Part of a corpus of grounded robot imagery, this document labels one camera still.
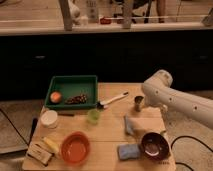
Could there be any blue sponge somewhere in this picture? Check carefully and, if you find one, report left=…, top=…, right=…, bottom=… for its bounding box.
left=117, top=144, right=141, bottom=160

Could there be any red object on counter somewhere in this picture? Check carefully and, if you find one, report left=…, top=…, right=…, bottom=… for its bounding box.
left=100, top=17, right=111, bottom=25

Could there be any black cable on floor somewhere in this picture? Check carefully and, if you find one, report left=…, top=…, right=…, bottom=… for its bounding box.
left=169, top=134, right=213, bottom=171

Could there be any white round container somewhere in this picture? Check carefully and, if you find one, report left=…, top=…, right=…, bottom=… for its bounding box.
left=40, top=110, right=58, bottom=128

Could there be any dark grey metal cup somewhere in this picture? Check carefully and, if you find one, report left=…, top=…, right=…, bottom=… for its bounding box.
left=134, top=96, right=144, bottom=112

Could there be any wooden block box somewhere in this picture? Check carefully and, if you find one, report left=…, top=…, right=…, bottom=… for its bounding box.
left=27, top=144, right=53, bottom=166

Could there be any light green plastic cup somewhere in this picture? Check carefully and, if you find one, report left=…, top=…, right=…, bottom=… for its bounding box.
left=87, top=109, right=100, bottom=124

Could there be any green plastic tray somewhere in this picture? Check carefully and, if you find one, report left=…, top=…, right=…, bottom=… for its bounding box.
left=44, top=75, right=98, bottom=110

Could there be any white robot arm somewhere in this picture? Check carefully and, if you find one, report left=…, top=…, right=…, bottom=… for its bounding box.
left=141, top=70, right=213, bottom=130

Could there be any orange plastic bowl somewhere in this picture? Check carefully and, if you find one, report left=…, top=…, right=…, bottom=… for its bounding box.
left=60, top=131, right=90, bottom=166

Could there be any dark brown bowl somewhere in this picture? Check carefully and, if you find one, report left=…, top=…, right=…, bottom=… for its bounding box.
left=139, top=132, right=170, bottom=161

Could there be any red yellow apple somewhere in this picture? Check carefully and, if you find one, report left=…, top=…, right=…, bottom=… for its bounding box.
left=50, top=91, right=62, bottom=103

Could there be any black marker pen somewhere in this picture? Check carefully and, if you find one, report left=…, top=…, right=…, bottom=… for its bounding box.
left=58, top=113, right=75, bottom=117

